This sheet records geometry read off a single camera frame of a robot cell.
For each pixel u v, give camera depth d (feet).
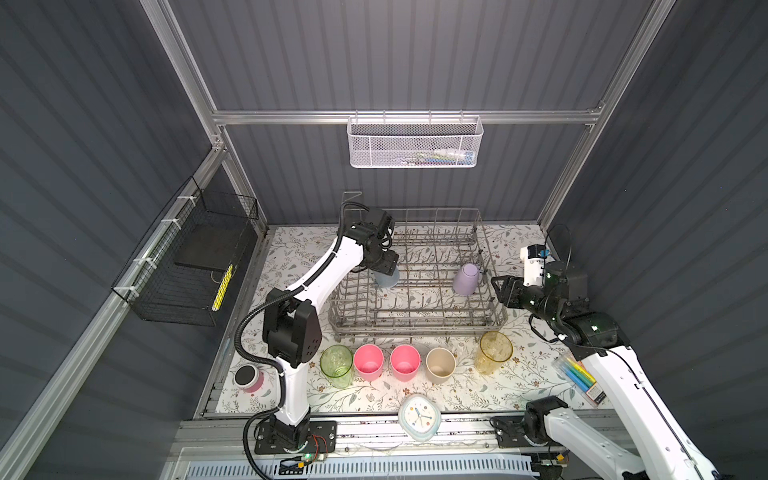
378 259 2.48
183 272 2.38
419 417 2.42
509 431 2.42
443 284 3.42
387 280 3.14
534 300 1.95
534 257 2.04
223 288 2.27
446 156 3.00
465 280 2.93
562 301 1.69
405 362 2.77
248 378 2.53
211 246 2.50
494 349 2.57
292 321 1.64
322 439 2.37
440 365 2.75
